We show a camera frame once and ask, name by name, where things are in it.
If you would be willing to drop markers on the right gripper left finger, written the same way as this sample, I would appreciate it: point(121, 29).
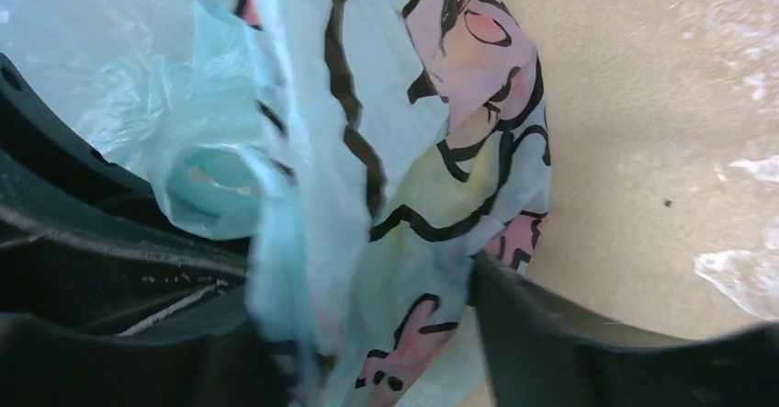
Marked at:
point(207, 356)

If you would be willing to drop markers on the light blue plastic bag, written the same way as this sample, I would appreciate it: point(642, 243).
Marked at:
point(367, 148)

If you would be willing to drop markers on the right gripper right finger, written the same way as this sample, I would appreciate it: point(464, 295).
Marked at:
point(544, 350)

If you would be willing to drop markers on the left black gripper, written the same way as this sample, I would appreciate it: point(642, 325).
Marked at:
point(83, 244)

